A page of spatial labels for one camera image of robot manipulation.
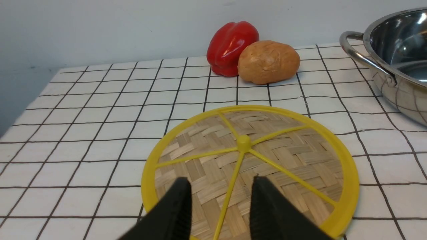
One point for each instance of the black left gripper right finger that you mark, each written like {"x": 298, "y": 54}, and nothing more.
{"x": 274, "y": 217}

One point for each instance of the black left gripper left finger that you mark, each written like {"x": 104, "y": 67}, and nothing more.
{"x": 169, "y": 219}

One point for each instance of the yellow woven bamboo steamer lid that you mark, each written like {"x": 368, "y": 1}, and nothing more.
{"x": 221, "y": 151}

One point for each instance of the white grid tablecloth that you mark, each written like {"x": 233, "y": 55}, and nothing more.
{"x": 71, "y": 164}

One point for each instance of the brown potato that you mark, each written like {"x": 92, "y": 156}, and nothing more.
{"x": 266, "y": 62}

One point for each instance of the red bell pepper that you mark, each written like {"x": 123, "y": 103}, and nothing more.
{"x": 227, "y": 45}

